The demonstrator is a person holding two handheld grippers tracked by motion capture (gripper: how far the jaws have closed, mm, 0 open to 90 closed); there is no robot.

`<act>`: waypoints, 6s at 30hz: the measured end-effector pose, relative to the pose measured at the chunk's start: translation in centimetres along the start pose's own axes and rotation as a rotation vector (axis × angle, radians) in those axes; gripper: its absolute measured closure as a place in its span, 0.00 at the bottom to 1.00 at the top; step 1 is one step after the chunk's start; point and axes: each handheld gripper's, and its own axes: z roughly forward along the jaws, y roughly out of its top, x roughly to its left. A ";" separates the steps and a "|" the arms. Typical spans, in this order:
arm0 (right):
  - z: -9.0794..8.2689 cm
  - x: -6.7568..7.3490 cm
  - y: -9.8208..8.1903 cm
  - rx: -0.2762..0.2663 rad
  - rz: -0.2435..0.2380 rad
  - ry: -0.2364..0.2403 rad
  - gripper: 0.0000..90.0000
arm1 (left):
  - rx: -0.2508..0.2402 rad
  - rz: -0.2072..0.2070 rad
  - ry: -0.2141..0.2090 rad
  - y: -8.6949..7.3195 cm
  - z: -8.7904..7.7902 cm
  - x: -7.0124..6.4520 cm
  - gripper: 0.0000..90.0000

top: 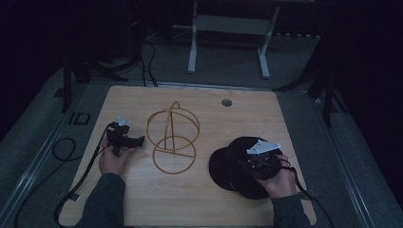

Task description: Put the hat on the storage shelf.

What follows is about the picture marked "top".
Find black tripod stand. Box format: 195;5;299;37
272;37;350;129
54;53;142;114

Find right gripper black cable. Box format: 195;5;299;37
278;158;336;228

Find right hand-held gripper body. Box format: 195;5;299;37
242;139;283;181

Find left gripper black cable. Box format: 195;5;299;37
52;123;114;228

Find black cap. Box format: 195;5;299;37
208;136;286;200

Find white metal desk frame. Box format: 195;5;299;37
172;0;281;80

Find thin black floor cables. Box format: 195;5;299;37
138;37;160;88

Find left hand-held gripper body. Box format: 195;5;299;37
106;116;133;158

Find gold wire hat stand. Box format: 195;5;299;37
145;101;202;176

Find person's right hand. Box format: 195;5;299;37
256;154;298;200

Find black floor cable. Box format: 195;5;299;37
12;137;77;228

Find person's left hand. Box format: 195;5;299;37
98;136;137;177

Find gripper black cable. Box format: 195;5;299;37
278;158;336;228
52;123;114;228

